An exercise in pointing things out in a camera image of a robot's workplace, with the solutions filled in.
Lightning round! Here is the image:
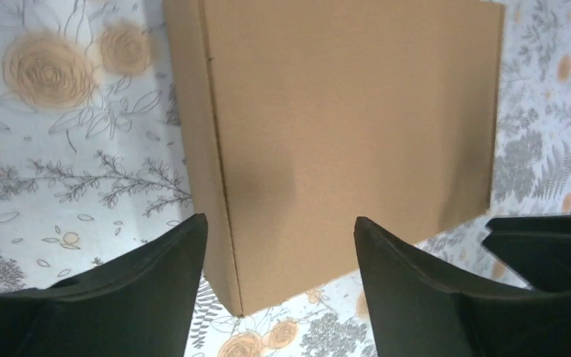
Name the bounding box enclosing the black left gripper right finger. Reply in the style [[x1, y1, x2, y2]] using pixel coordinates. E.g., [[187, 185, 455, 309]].
[[354, 216, 571, 356]]

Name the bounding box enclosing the brown cardboard box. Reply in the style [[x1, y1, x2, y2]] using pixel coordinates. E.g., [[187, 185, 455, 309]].
[[163, 1, 506, 316]]

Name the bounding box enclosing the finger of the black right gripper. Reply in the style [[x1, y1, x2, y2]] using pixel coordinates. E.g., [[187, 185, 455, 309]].
[[482, 215, 571, 292]]

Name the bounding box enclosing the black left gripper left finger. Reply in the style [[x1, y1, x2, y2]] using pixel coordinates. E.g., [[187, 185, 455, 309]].
[[0, 213, 208, 356]]

